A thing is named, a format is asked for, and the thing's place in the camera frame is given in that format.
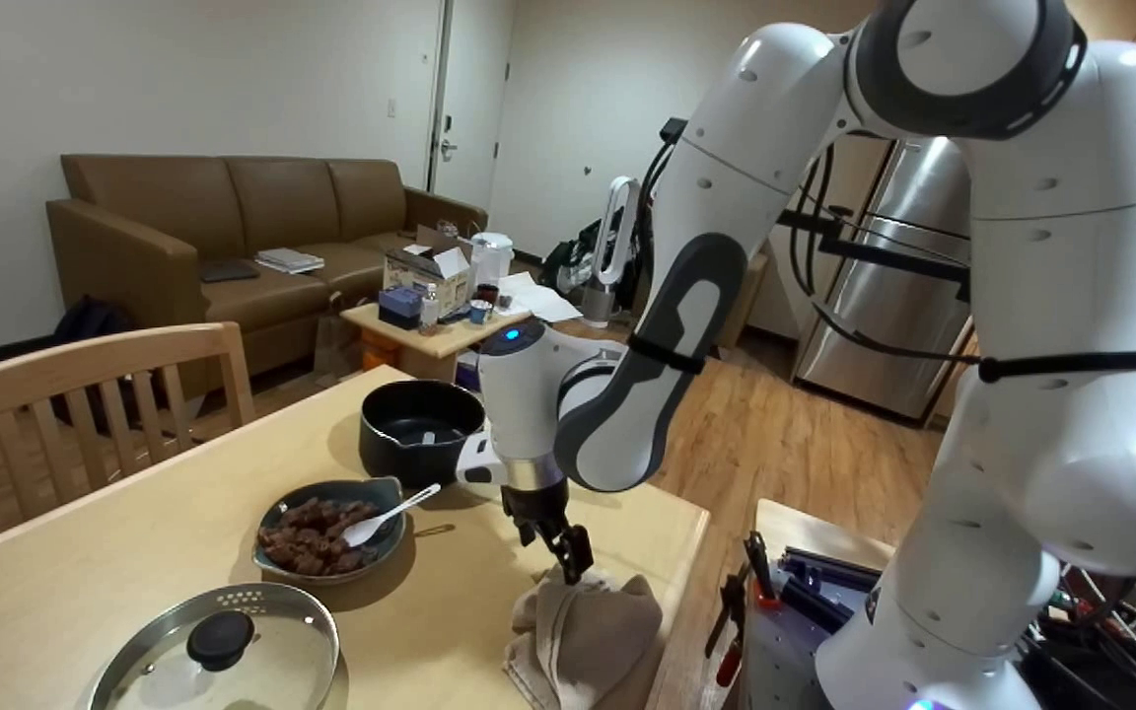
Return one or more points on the grey bowl with brown food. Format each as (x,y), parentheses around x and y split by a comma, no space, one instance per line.
(318,539)

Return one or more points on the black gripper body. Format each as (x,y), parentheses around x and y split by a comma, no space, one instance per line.
(535,512)

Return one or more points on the small wooden coffee table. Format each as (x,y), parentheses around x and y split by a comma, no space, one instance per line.
(423,335)

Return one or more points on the white door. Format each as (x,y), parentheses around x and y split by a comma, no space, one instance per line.
(471,104)

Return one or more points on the white jug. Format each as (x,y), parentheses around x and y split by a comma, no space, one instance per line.
(489,259)

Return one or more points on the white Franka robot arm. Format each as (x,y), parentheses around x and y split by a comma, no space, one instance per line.
(1067,262)

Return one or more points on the stainless steel refrigerator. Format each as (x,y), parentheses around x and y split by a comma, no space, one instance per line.
(883,330)

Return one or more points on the glass lid with black knob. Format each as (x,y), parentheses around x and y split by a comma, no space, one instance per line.
(219,654)

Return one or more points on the white upright vacuum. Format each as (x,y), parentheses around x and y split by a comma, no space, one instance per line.
(613,239)

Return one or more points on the white papers stack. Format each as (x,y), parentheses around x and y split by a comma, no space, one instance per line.
(290,262)

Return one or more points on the beige cloth towel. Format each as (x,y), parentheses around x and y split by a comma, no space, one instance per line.
(589,644)

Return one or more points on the clear plastic storage box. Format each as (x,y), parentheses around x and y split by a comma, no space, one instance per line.
(428,281)

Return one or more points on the black bag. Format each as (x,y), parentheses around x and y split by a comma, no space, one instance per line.
(92,317)

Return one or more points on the loose white paper sheets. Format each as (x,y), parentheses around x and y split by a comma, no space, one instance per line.
(539,301)

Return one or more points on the robot cart with tools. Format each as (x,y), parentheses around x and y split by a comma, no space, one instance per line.
(791,617)

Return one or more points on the light wooden slatted chair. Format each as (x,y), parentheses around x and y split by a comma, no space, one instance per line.
(97,396)

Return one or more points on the brown leather sofa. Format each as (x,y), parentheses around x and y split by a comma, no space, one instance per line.
(226,217)

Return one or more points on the white plastic spoon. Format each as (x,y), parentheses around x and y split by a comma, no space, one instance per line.
(385,519)

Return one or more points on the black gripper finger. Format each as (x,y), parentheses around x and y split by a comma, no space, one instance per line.
(555,547)
(578,555)

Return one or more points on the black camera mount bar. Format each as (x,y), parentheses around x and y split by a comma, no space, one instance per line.
(883,251)

